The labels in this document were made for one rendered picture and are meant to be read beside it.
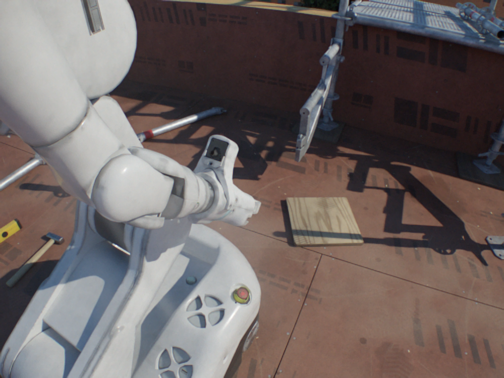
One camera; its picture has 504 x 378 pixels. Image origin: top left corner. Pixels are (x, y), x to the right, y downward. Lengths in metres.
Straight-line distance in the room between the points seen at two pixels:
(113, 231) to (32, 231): 1.05
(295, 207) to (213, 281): 0.83
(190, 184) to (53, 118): 0.21
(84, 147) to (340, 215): 1.43
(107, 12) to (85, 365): 0.62
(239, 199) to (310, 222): 1.02
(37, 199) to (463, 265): 2.05
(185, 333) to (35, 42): 0.70
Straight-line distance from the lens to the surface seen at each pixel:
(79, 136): 0.29
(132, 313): 0.74
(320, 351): 1.22
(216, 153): 0.51
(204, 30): 2.63
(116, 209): 0.32
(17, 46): 0.25
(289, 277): 1.36
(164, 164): 0.38
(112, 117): 0.58
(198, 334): 0.81
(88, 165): 0.31
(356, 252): 1.51
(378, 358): 1.26
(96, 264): 0.82
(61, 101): 0.27
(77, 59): 0.47
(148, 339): 0.90
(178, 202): 0.43
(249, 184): 1.76
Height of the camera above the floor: 1.07
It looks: 38 degrees down
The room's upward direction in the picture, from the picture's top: 3 degrees clockwise
